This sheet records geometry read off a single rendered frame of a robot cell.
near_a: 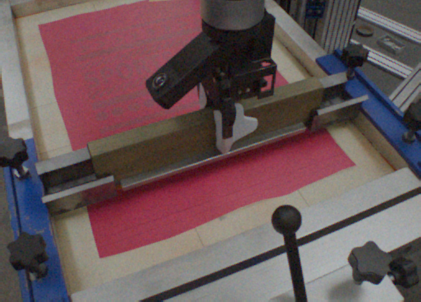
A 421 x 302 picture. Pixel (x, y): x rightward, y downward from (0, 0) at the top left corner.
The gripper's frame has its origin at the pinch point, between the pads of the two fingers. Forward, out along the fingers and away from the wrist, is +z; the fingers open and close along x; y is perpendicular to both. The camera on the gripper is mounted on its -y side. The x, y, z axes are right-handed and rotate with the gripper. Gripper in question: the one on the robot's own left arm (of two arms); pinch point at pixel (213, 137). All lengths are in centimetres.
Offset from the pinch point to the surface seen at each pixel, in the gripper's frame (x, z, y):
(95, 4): 54, 5, -7
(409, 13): 135, 101, 200
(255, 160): -2.7, 5.3, 6.1
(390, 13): 140, 101, 187
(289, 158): -4.5, 5.3, 11.2
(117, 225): -5.8, 5.3, -17.0
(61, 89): 26.4, 5.3, -19.3
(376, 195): -17.7, 1.8, 17.3
